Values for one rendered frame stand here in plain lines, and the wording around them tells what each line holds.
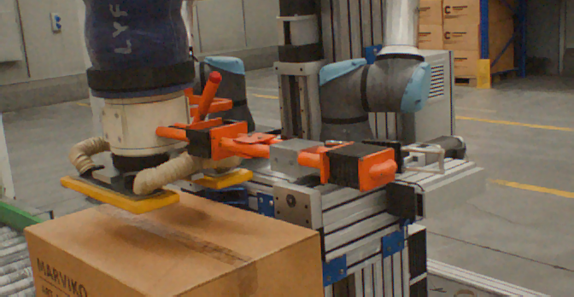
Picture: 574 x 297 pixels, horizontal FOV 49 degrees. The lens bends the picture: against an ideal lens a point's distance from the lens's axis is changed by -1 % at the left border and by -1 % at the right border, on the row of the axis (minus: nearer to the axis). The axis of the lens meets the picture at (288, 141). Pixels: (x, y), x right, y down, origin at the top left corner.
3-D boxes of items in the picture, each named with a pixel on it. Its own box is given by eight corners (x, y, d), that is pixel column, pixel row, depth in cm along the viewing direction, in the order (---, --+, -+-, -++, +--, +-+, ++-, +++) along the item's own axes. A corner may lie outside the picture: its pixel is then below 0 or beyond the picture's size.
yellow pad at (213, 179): (133, 166, 157) (131, 147, 156) (168, 158, 163) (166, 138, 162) (217, 190, 132) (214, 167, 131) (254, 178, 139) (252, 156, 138)
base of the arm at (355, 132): (346, 142, 172) (344, 106, 170) (389, 149, 161) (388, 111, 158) (305, 154, 162) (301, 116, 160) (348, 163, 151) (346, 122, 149)
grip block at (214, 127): (184, 156, 121) (181, 125, 120) (225, 145, 128) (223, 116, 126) (211, 162, 115) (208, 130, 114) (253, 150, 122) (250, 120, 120)
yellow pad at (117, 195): (60, 186, 144) (56, 165, 143) (100, 175, 151) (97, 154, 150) (137, 216, 120) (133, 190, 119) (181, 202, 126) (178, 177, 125)
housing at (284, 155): (268, 171, 106) (266, 145, 105) (297, 162, 111) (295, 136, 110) (297, 177, 101) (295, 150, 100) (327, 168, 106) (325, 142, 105)
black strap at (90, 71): (70, 87, 137) (67, 68, 136) (161, 72, 152) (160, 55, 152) (121, 93, 121) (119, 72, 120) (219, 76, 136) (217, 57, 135)
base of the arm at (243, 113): (236, 124, 209) (233, 94, 206) (265, 129, 197) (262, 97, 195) (196, 132, 199) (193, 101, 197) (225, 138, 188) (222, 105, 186)
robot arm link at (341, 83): (330, 109, 167) (326, 57, 164) (380, 109, 162) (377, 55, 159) (313, 119, 156) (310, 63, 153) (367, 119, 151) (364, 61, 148)
